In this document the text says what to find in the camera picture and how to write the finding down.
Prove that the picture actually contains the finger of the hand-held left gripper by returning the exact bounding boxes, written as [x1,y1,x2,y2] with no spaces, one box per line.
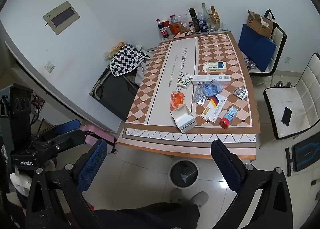
[31,119,82,142]
[32,130,87,156]

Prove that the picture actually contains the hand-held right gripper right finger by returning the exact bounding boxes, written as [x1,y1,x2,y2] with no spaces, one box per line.
[211,140,293,229]

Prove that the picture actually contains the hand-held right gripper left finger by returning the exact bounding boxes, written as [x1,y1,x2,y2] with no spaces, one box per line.
[25,139,108,229]

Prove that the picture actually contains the white round trash bin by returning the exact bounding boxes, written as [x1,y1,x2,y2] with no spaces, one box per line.
[169,159,200,189]

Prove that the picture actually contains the blue plastic packet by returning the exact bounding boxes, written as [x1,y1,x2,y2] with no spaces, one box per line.
[201,80,224,98]

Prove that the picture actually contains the orange plastic packet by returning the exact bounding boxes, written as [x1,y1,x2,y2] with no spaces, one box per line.
[170,91,185,111]

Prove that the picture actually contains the long white toothpaste box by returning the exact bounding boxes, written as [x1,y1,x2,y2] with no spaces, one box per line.
[191,74,232,86]

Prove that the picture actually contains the green white medicine box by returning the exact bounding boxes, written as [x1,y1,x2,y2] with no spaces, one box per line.
[176,74,193,90]

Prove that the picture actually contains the pink suitcase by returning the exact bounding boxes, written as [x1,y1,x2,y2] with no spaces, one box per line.
[80,125,118,154]

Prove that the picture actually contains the blue red small box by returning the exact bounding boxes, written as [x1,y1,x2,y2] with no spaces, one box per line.
[220,106,238,129]

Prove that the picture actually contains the grey slipper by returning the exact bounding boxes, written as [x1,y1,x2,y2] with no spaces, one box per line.
[189,191,209,207]
[169,188,184,204]

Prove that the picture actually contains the white box striped flag print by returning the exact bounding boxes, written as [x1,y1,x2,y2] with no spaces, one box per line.
[201,94,228,122]

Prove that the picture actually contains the black folding cot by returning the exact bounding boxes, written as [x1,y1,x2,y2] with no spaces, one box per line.
[89,65,140,122]

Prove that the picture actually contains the open white carton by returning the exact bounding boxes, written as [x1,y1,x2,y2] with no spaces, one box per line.
[170,105,196,134]

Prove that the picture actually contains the white plastic bag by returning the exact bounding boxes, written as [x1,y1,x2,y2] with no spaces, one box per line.
[10,164,55,196]

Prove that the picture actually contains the silver blister pack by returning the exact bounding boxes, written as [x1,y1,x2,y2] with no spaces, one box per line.
[192,86,208,105]
[232,86,248,100]

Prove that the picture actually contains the black smartphone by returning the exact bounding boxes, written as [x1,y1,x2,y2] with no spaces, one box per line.
[280,106,293,126]

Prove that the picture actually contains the black board blue lines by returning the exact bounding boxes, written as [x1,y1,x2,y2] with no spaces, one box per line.
[291,135,320,172]

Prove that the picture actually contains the person's leg dark trousers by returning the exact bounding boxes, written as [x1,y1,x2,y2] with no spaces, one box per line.
[92,201,200,229]

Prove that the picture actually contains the patterned table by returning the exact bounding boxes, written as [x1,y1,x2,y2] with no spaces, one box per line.
[116,33,260,161]

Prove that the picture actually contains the black white checkered cloth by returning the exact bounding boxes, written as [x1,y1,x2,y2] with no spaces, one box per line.
[110,43,152,77]

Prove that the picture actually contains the yellow plastic bag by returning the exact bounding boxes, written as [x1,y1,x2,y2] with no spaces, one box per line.
[104,41,125,59]

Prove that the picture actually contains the white padded chair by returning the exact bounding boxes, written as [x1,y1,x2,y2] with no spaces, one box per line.
[263,53,320,140]

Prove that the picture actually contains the metal dumbbell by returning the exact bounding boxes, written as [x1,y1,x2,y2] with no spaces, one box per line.
[269,81,293,88]

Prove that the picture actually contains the white blue medicine box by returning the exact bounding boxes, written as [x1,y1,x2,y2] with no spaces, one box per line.
[203,61,228,72]

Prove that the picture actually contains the beige electrical panel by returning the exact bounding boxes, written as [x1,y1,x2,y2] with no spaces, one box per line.
[42,1,81,36]

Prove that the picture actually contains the blue cushion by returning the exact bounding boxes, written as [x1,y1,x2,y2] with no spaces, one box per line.
[237,24,277,73]

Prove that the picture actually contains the cola bottle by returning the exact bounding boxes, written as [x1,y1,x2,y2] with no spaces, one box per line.
[157,18,171,39]

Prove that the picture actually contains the torn cardboard scraps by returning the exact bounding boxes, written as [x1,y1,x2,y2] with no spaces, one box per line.
[167,29,195,39]

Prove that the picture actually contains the black framed white chair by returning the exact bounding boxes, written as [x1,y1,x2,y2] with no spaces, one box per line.
[237,9,287,87]

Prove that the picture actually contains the brown cardboard box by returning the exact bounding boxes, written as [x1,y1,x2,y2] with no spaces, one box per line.
[247,10,274,39]

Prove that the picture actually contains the plastic bottle dark label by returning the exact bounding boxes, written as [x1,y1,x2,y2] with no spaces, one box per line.
[197,12,209,33]

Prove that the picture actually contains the black spray can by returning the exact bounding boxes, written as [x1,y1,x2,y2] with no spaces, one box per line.
[188,8,202,35]

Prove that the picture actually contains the orange carton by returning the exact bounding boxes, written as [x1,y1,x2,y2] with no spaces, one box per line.
[169,15,180,35]

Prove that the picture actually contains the glass bottle gold cap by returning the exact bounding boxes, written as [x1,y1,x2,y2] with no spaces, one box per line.
[209,6,222,31]

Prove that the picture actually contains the clear plastic snack container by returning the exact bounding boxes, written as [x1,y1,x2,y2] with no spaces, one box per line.
[175,14,190,33]

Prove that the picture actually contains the clear glass bottle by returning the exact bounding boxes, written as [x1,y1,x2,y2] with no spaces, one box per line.
[201,2,210,19]

